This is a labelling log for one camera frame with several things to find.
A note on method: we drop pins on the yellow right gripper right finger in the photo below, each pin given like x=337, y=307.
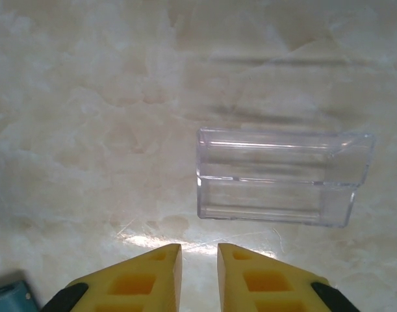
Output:
x=230, y=276

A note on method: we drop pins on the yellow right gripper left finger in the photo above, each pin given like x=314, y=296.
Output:
x=167, y=276

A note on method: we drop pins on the teal leather card holder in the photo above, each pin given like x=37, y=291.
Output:
x=9, y=299

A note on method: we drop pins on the clear plastic card box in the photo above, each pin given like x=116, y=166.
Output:
x=282, y=182

